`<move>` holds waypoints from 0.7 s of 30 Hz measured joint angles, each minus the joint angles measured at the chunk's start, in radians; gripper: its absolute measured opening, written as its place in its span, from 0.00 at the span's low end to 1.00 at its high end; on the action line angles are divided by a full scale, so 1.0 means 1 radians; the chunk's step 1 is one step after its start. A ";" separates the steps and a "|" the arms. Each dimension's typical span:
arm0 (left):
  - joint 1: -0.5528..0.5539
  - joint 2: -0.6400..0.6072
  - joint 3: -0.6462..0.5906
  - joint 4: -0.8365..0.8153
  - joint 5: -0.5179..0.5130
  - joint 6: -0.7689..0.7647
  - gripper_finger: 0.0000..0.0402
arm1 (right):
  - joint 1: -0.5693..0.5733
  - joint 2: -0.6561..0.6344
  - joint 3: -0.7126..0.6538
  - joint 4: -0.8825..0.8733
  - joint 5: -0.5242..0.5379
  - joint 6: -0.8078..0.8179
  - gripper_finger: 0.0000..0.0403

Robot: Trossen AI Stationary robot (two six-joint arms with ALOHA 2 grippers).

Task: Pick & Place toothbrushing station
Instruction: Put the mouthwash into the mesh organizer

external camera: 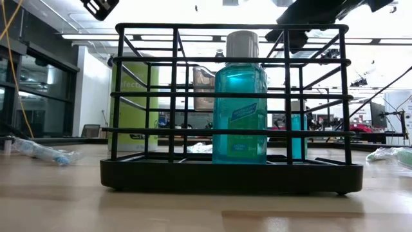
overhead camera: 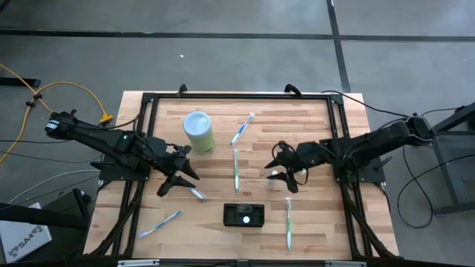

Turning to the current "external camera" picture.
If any blue white toothbrush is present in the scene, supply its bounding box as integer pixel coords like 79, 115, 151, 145
11, 137, 81, 167
185, 142, 214, 154

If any green white toothbrush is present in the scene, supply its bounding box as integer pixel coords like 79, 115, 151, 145
394, 147, 412, 171
365, 146, 398, 162

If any white printed sign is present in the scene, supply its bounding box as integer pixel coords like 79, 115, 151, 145
349, 102, 373, 125

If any green wipes canister white lid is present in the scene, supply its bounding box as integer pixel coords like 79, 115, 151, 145
109, 61, 160, 152

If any white board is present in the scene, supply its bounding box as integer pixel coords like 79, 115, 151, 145
384, 90, 412, 146

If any black computer monitor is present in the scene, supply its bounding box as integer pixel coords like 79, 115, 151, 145
369, 101, 389, 130

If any gray office chair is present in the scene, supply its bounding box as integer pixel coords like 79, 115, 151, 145
80, 124, 101, 139

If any red object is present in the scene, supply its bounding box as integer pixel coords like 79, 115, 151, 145
349, 124, 374, 135

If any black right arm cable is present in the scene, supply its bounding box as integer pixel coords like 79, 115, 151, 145
349, 65, 412, 119

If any black framed glass wall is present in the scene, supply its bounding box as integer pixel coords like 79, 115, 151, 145
0, 38, 80, 140

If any yellow power cable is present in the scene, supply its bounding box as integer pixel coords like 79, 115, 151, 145
0, 0, 35, 139

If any small white cylinder post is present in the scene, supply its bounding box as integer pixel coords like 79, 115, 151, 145
2, 135, 14, 154

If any black wire caddy rack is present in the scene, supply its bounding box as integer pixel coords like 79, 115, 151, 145
99, 22, 364, 195

